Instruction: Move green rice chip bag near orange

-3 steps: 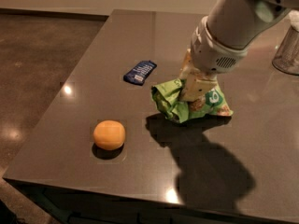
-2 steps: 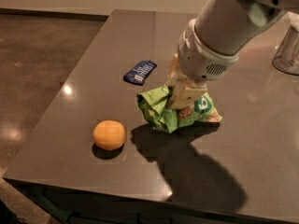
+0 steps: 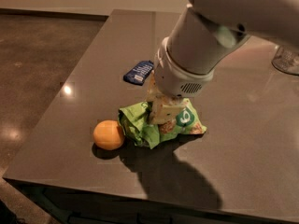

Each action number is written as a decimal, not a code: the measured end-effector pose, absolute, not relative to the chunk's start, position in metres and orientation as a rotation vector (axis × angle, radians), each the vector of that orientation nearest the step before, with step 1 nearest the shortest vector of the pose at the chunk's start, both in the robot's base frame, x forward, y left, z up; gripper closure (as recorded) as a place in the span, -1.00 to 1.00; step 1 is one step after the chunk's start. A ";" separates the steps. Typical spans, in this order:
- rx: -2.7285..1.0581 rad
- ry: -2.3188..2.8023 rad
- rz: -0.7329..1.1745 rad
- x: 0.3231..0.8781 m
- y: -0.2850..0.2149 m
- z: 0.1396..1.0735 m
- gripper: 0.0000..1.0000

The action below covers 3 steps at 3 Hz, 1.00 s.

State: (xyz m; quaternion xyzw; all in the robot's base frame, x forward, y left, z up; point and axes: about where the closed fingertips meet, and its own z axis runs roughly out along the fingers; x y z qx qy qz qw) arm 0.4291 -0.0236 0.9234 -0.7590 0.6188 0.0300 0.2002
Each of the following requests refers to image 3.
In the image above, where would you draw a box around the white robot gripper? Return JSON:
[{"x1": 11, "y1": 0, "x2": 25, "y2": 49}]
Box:
[{"x1": 146, "y1": 37, "x2": 214, "y2": 124}]

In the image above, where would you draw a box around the green rice chip bag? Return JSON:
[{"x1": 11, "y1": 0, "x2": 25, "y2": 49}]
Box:
[{"x1": 118, "y1": 98, "x2": 206, "y2": 149}]

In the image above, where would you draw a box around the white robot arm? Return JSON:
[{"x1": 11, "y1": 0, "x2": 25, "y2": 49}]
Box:
[{"x1": 148, "y1": 0, "x2": 299, "y2": 124}]

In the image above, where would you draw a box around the blue snack wrapper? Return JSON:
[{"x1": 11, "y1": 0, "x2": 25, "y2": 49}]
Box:
[{"x1": 123, "y1": 61, "x2": 154, "y2": 86}]

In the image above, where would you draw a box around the orange fruit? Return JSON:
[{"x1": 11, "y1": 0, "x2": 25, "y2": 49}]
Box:
[{"x1": 93, "y1": 120, "x2": 125, "y2": 150}]

